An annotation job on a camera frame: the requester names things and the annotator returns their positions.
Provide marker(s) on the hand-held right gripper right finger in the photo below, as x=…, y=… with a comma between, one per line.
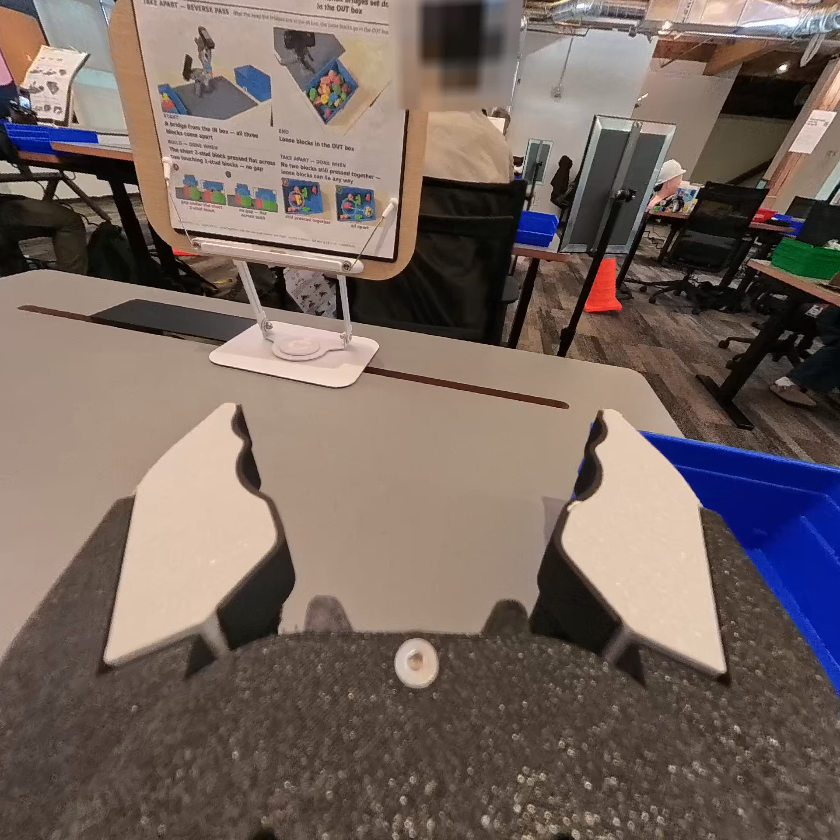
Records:
x=636, y=558

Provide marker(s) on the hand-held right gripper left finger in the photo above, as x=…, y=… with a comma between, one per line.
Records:
x=197, y=544

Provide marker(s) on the blue plastic bin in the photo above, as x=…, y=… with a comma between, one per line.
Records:
x=774, y=512

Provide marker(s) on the orange traffic cone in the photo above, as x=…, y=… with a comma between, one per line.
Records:
x=602, y=292

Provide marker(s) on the printed sheet under table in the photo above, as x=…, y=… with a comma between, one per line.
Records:
x=312, y=295

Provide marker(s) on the black backpack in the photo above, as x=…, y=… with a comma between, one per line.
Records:
x=110, y=253

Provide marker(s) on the wooden side table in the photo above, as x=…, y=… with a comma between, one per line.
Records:
x=544, y=253

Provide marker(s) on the wooden desk with black legs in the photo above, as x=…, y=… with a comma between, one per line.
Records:
x=797, y=282

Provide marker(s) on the blue bin on side table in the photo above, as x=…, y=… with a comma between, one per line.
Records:
x=535, y=228

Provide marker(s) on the stack of green bins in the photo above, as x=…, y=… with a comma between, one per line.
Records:
x=807, y=257

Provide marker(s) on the black mesh office chair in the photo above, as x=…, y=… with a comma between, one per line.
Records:
x=446, y=262

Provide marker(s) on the red bin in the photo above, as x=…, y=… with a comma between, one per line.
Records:
x=765, y=215

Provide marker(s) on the large grey panel on tripod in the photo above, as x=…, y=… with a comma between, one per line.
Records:
x=617, y=184

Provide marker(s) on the wooden background table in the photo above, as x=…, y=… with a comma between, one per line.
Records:
x=85, y=152

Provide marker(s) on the small grey panel on tripod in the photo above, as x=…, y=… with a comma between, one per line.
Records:
x=538, y=161

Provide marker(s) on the row of blue bins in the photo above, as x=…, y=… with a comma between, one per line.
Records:
x=52, y=134

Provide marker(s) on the instruction board on white stand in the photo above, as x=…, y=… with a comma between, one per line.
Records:
x=262, y=98

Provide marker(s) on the paper notice on column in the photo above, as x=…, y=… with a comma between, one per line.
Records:
x=814, y=131

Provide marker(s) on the background instruction sheet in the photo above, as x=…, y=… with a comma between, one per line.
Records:
x=56, y=82

